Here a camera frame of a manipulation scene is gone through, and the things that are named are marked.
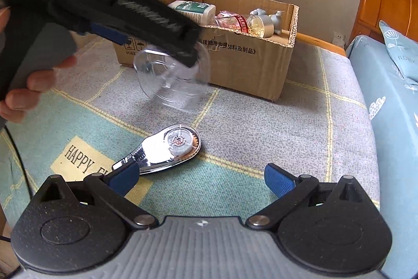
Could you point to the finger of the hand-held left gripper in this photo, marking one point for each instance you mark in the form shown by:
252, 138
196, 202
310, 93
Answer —
107, 32
187, 53

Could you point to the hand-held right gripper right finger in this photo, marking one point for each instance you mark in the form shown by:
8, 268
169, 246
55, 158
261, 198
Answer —
277, 179

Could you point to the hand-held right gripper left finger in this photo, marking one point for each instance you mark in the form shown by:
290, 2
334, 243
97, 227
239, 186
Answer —
122, 176

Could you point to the clear plastic container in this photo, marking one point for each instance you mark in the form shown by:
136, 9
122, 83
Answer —
163, 83

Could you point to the clear correction tape dispenser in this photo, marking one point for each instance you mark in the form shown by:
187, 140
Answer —
169, 148

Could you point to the cardboard box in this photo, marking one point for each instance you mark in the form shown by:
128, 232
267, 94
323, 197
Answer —
248, 69

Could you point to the person's left hand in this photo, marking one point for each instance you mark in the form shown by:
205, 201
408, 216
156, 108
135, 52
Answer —
39, 83

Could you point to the white green plastic bottle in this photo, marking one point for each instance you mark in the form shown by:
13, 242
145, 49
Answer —
192, 9

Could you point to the checkered blanket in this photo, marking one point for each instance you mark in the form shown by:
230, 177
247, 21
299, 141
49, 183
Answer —
261, 135

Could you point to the pink bottle with red label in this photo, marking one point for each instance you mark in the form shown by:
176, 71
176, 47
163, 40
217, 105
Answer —
233, 22

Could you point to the grey elephant figurine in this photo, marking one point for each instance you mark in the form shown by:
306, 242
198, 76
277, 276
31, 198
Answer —
277, 22

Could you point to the light blue quilt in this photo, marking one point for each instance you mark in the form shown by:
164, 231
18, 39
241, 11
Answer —
392, 151

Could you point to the light blue printed pillow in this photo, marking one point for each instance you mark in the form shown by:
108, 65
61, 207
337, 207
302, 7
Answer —
401, 53

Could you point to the white wall socket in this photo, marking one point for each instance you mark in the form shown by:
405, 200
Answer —
339, 38

